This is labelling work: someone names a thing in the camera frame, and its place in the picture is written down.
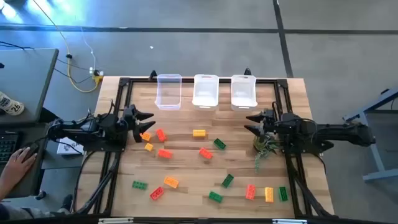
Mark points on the silver edge bracket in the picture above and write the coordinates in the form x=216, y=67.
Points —
x=289, y=221
x=115, y=220

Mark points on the person's forearm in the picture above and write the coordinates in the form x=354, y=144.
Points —
x=4, y=186

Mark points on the person's hand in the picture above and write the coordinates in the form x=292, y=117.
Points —
x=18, y=161

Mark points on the person's shoe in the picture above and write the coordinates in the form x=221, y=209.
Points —
x=66, y=202

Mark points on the white printed bottle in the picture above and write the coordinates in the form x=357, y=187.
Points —
x=11, y=105

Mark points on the yellow power outlet box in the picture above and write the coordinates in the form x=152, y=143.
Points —
x=98, y=78

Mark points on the black frame clamp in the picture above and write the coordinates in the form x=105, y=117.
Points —
x=152, y=74
x=247, y=71

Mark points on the grey-blue table frame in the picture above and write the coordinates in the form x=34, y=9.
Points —
x=379, y=175

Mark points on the person's leg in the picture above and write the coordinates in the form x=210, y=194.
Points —
x=18, y=213

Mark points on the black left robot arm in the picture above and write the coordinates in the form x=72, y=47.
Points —
x=77, y=129

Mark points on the small yellow toy brick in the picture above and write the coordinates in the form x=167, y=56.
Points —
x=149, y=147

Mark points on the succulent plant in dark pot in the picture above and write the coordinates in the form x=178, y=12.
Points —
x=264, y=146

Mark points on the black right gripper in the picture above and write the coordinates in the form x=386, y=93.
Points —
x=273, y=123

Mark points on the green toy brick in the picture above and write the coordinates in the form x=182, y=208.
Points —
x=227, y=180
x=215, y=197
x=139, y=185
x=219, y=143
x=283, y=193

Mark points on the clear plastic bin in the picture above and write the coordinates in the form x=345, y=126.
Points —
x=168, y=93

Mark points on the red toy brick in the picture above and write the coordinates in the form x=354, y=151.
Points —
x=250, y=192
x=206, y=153
x=157, y=193
x=161, y=135
x=165, y=154

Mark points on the white printed box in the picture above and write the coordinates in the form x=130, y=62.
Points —
x=70, y=149

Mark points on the black aluminium table frame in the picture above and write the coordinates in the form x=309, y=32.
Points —
x=186, y=80

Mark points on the grey desk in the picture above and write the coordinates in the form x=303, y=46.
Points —
x=28, y=77

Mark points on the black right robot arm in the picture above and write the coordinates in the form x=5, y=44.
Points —
x=342, y=132

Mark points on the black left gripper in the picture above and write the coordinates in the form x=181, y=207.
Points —
x=129, y=119

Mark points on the black keyboard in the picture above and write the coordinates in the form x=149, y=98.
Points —
x=7, y=146

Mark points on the black computer mouse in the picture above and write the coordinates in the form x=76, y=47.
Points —
x=32, y=147

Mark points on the white plastic bin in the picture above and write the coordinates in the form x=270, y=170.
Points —
x=205, y=91
x=244, y=91

